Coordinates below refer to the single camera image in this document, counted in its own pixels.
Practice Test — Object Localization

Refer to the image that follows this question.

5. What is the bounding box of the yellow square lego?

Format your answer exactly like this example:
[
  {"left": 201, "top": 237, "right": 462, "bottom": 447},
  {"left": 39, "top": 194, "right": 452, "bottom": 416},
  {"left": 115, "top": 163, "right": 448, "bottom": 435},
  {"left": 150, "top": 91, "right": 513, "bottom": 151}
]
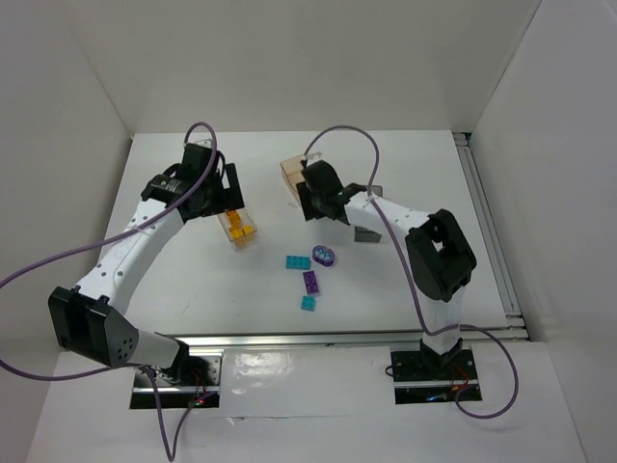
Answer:
[{"left": 229, "top": 227, "right": 244, "bottom": 241}]

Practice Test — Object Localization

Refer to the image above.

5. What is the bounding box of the purple lotus lego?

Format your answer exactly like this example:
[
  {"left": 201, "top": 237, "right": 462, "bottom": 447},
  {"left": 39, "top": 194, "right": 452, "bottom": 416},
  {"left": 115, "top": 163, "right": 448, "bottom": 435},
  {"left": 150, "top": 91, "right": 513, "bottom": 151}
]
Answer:
[{"left": 311, "top": 245, "right": 335, "bottom": 267}]

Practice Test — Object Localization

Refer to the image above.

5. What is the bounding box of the teal 2x4 lego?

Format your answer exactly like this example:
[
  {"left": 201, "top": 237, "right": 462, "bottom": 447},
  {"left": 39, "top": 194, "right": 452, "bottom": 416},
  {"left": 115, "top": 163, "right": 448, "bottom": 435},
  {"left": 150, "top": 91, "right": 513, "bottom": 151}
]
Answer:
[{"left": 285, "top": 255, "right": 311, "bottom": 271}]

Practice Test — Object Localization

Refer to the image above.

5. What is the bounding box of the teal 2x2 lego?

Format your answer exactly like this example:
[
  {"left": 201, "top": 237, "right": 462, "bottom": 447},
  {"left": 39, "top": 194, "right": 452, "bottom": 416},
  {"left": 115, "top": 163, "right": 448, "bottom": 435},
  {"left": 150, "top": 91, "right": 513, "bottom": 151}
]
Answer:
[{"left": 300, "top": 295, "right": 316, "bottom": 312}]

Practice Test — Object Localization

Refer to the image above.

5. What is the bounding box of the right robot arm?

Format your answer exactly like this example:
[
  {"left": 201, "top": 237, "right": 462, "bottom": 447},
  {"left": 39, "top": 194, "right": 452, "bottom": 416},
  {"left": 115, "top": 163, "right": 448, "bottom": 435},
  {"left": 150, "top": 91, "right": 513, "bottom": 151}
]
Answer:
[{"left": 297, "top": 160, "right": 477, "bottom": 373}]

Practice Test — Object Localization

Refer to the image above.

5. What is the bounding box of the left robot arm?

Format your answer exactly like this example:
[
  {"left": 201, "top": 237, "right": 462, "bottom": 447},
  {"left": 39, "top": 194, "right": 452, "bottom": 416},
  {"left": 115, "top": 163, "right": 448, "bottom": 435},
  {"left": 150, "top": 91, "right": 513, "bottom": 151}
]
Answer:
[{"left": 48, "top": 144, "right": 244, "bottom": 384}]

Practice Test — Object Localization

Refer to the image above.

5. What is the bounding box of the clear plastic container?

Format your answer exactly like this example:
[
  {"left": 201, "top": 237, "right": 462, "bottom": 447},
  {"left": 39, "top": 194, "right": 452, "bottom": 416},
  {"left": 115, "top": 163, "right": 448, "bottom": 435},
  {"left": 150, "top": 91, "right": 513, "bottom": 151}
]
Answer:
[{"left": 190, "top": 139, "right": 260, "bottom": 252}]

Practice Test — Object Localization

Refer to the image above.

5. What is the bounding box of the dark grey plastic container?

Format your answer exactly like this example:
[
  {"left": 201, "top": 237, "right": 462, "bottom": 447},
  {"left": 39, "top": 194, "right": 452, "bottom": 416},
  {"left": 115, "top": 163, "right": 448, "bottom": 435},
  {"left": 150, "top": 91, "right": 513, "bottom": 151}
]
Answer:
[{"left": 345, "top": 186, "right": 385, "bottom": 235}]

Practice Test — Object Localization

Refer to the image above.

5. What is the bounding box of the purple 2x4 lego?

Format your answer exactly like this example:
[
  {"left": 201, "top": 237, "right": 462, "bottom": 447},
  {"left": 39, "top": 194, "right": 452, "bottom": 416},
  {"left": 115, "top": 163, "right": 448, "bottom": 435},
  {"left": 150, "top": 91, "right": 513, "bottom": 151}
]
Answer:
[{"left": 303, "top": 270, "right": 320, "bottom": 295}]

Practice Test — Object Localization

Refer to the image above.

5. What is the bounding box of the aluminium rail right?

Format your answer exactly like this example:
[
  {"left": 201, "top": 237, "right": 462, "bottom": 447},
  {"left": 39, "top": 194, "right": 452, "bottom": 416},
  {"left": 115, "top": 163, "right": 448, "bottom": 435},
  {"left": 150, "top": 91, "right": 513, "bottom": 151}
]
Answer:
[{"left": 452, "top": 132, "right": 529, "bottom": 340}]

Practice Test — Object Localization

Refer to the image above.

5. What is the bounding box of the aluminium rail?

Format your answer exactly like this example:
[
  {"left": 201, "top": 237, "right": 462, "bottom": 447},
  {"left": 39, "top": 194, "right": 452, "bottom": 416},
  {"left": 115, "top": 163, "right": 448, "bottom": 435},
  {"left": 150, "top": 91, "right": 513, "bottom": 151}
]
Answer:
[
  {"left": 452, "top": 132, "right": 529, "bottom": 340},
  {"left": 153, "top": 323, "right": 526, "bottom": 359}
]

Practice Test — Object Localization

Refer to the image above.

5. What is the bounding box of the aluminium rail front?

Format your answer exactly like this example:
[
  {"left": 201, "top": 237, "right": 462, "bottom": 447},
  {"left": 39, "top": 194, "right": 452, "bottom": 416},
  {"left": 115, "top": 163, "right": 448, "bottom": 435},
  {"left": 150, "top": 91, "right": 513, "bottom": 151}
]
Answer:
[{"left": 153, "top": 323, "right": 526, "bottom": 359}]

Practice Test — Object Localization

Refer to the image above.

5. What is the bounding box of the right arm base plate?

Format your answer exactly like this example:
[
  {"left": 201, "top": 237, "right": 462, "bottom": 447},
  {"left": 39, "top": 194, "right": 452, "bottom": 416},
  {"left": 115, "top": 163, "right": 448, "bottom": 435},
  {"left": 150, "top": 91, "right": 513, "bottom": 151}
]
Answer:
[{"left": 385, "top": 349, "right": 482, "bottom": 405}]

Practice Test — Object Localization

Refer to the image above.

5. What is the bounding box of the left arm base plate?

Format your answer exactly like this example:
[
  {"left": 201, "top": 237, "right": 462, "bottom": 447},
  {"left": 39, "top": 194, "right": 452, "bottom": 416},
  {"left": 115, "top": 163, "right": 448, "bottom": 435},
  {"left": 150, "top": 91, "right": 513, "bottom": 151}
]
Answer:
[{"left": 129, "top": 350, "right": 223, "bottom": 410}]

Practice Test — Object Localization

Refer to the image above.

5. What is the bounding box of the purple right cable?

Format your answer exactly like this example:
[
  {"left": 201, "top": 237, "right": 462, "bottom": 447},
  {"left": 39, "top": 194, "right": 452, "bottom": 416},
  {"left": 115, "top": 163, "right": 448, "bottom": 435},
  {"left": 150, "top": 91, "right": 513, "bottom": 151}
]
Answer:
[{"left": 302, "top": 124, "right": 521, "bottom": 420}]

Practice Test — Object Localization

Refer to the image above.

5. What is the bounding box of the purple cable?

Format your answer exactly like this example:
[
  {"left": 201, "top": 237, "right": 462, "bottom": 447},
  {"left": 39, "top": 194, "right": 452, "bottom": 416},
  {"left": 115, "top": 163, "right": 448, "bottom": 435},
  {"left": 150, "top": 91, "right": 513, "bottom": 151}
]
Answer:
[
  {"left": 0, "top": 122, "right": 219, "bottom": 463},
  {"left": 302, "top": 124, "right": 521, "bottom": 420}
]

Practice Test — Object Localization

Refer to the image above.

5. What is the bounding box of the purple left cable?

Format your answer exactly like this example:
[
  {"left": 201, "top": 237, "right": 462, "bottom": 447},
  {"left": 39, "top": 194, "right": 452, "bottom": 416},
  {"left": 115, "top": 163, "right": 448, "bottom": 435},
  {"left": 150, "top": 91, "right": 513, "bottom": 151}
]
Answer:
[{"left": 0, "top": 122, "right": 219, "bottom": 463}]

